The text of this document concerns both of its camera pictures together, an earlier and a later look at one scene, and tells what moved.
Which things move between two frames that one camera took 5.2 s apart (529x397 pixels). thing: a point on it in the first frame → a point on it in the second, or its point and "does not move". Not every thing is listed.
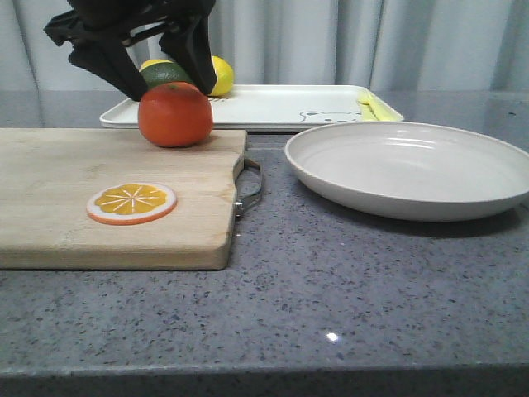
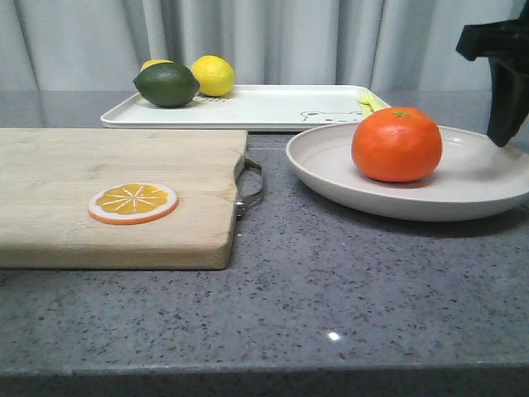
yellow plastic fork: [374, 110] does not move
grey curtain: [420, 45] does not move
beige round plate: [408, 171] does not move
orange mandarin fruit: [174, 115] → [397, 145]
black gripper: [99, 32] → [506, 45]
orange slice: [131, 203] does not move
